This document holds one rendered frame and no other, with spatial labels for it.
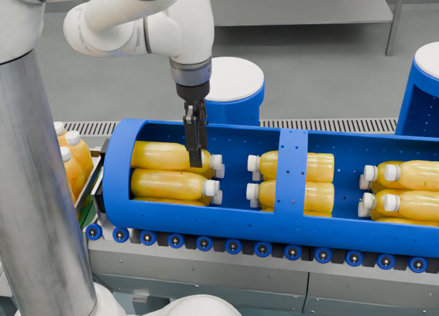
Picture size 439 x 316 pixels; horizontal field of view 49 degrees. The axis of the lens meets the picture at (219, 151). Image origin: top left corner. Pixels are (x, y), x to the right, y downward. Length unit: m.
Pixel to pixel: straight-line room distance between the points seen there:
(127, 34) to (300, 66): 2.93
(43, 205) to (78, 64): 3.53
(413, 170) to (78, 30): 0.78
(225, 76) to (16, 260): 1.24
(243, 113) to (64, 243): 1.14
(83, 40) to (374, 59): 3.18
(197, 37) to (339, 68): 2.90
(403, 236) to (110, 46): 0.73
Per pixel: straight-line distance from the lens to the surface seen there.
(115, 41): 0.95
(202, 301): 0.72
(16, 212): 0.57
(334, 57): 3.95
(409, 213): 1.19
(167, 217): 1.16
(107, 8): 0.79
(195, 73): 1.01
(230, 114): 1.65
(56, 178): 0.58
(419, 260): 1.29
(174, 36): 0.96
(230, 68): 1.77
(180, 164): 1.20
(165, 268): 1.35
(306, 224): 1.12
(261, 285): 1.33
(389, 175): 1.20
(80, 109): 3.54
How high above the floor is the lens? 1.96
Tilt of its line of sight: 41 degrees down
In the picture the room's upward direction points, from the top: 3 degrees counter-clockwise
